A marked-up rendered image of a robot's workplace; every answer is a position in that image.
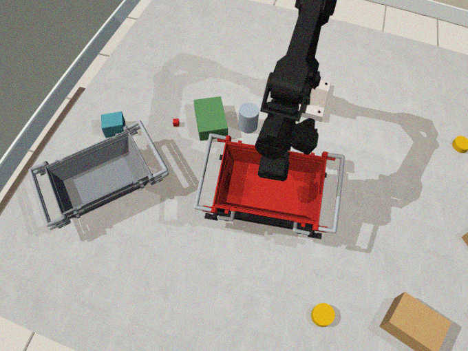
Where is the teal cube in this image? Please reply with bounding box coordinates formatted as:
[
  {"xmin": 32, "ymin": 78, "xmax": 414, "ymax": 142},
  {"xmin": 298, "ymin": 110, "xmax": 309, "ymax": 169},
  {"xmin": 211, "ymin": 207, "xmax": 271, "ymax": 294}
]
[{"xmin": 101, "ymin": 111, "xmax": 126, "ymax": 138}]

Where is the light grey cylinder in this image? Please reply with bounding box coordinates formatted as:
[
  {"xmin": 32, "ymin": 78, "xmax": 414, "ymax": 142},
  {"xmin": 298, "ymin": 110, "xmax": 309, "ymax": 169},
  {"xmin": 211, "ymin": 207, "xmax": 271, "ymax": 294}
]
[{"xmin": 239, "ymin": 103, "xmax": 259, "ymax": 134}]

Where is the green rectangular block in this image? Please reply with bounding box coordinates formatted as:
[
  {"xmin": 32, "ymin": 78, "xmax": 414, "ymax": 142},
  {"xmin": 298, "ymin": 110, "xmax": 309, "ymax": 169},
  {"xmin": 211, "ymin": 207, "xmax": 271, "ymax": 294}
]
[{"xmin": 194, "ymin": 96, "xmax": 228, "ymax": 141}]

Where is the yellow round disc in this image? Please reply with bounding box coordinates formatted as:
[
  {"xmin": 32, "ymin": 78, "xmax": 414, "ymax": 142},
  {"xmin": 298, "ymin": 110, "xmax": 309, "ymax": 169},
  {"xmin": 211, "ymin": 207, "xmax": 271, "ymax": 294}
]
[
  {"xmin": 452, "ymin": 136, "xmax": 468, "ymax": 153},
  {"xmin": 311, "ymin": 303, "xmax": 335, "ymax": 327}
]

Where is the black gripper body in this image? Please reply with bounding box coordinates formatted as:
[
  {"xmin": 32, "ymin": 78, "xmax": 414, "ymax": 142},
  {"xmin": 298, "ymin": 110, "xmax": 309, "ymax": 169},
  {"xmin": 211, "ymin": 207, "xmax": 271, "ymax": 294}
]
[{"xmin": 258, "ymin": 150, "xmax": 290, "ymax": 182}]

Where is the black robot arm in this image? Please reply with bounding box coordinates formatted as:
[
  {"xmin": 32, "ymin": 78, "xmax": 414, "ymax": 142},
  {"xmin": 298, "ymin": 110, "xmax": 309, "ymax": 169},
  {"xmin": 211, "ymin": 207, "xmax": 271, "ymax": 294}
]
[{"xmin": 255, "ymin": 0, "xmax": 337, "ymax": 159}]

